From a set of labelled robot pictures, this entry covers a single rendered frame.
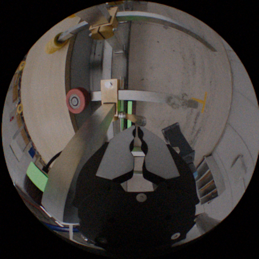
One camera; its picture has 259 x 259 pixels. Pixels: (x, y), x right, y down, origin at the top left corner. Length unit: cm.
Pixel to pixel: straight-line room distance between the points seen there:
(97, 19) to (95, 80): 43
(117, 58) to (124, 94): 23
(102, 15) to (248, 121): 265
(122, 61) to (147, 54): 79
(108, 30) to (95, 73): 39
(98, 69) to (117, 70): 15
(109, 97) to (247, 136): 268
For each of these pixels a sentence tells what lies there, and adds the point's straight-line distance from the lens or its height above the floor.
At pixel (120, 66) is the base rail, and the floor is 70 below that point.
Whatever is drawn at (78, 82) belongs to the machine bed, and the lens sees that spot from 46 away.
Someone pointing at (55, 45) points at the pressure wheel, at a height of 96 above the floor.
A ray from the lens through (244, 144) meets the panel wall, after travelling 264.
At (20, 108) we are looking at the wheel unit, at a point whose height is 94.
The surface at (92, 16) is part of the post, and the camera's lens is 19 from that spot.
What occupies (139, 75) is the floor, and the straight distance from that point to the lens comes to 112.
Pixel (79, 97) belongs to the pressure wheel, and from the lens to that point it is 26.
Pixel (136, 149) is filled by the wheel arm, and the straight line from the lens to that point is 39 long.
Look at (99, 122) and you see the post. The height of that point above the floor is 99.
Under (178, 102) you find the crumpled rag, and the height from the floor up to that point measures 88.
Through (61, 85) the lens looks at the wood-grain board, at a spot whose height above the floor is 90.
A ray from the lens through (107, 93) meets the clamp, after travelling 26.
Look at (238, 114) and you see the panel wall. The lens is 271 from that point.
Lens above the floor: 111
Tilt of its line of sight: 57 degrees down
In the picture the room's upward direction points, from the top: 177 degrees counter-clockwise
